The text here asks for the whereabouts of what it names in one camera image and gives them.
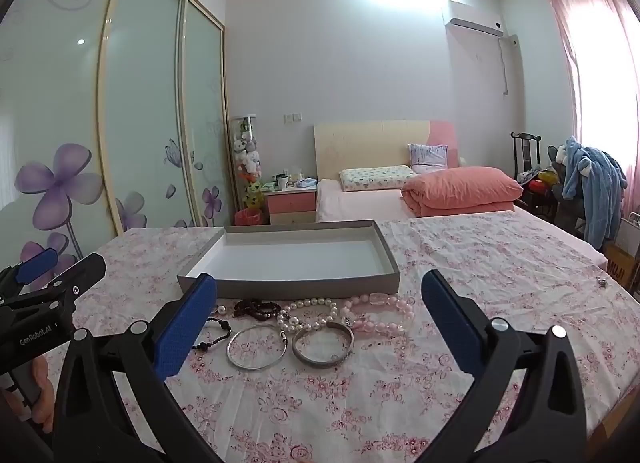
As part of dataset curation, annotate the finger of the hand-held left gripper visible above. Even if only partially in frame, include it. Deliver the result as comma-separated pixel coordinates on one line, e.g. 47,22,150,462
0,248,60,295
10,253,107,312

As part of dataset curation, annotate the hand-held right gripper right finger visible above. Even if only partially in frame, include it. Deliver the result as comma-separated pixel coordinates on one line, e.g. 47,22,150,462
421,270,591,463

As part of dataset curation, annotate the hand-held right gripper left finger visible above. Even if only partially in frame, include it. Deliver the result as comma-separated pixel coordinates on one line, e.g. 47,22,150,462
52,272,221,463

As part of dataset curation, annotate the black bead bracelet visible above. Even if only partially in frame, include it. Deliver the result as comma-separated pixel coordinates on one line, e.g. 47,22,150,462
192,315,232,351

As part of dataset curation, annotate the pink bead bracelet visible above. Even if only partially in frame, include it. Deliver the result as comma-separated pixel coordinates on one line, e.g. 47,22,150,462
340,293,416,335

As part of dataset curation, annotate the thin silver bangle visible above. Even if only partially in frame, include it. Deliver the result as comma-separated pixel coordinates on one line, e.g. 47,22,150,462
226,324,290,370

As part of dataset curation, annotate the grey cardboard tray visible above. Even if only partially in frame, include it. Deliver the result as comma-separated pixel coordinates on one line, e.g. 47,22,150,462
177,220,401,300

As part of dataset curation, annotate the wide silver cuff bangle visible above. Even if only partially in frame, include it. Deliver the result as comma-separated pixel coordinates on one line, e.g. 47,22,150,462
291,321,355,369

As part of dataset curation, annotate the person's left hand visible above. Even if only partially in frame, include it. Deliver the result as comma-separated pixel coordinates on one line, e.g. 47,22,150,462
0,358,54,433

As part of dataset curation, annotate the red trash bin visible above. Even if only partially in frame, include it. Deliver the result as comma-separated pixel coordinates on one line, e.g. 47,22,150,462
234,208,264,228

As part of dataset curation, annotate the floral pink bedsheet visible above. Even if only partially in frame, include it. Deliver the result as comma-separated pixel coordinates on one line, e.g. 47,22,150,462
30,215,640,463

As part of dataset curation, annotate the folded orange quilt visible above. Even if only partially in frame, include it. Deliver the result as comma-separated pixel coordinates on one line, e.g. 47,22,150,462
401,166,524,218

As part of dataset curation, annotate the pink bed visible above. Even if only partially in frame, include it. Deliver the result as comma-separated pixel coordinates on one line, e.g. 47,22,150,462
315,178,608,269

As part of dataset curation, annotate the pink and cream nightstand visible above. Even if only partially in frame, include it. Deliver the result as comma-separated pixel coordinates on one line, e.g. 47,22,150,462
264,178,319,227

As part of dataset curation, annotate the white patterned pillow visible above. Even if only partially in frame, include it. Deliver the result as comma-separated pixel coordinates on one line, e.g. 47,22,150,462
339,165,417,192

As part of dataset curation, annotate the small purple pillow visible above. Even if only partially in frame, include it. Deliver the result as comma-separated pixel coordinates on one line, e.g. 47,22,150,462
407,144,449,174

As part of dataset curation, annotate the plush toy display tower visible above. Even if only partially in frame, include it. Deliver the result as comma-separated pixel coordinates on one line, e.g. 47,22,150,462
231,115,264,214

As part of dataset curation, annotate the dark wooden chair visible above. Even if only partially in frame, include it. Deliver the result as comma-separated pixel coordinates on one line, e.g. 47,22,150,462
510,132,558,221

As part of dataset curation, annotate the floral sliding door wardrobe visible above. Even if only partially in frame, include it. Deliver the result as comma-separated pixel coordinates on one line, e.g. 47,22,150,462
0,0,239,276

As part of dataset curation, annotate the beige and pink headboard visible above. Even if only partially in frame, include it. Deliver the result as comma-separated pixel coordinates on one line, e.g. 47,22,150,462
313,120,458,181

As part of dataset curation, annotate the blue fleece robe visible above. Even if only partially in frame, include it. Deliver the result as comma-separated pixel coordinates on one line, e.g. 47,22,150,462
559,137,628,250

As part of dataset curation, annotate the air conditioner pipe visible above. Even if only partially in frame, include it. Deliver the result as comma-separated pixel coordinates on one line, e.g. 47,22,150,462
499,34,519,96

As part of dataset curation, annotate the white air conditioner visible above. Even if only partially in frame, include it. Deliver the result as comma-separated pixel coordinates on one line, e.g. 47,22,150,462
444,0,503,38

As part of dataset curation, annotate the pink curtain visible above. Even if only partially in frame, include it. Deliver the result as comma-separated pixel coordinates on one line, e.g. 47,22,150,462
544,0,640,264

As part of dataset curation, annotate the dark red bead bracelet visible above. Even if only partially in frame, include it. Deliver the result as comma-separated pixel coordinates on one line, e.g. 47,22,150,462
235,299,283,322

